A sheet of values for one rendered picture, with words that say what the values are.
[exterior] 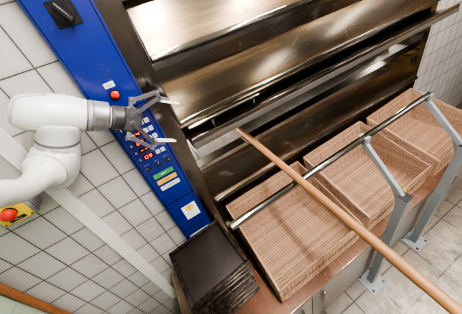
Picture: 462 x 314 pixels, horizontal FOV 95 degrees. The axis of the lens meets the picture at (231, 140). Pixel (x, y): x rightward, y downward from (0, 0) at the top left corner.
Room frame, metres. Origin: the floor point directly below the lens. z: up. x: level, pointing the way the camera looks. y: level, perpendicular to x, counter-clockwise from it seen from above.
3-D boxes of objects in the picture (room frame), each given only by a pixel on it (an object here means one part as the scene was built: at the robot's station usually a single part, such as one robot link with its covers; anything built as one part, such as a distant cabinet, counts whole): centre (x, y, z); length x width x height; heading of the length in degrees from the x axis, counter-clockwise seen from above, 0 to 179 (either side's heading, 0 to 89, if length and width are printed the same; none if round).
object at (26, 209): (0.56, 0.75, 1.46); 0.10 x 0.07 x 0.10; 109
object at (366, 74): (1.12, -0.65, 1.16); 1.80 x 0.06 x 0.04; 109
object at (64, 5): (0.70, 0.32, 1.92); 0.06 x 0.04 x 0.11; 109
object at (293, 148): (1.10, -0.66, 1.02); 1.79 x 0.11 x 0.19; 109
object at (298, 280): (0.65, -0.19, 0.72); 0.56 x 0.49 x 0.28; 109
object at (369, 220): (0.85, -0.76, 0.72); 0.56 x 0.49 x 0.28; 110
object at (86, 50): (1.63, 0.64, 1.08); 1.93 x 0.16 x 2.15; 19
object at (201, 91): (1.10, -0.66, 1.54); 1.79 x 0.11 x 0.19; 109
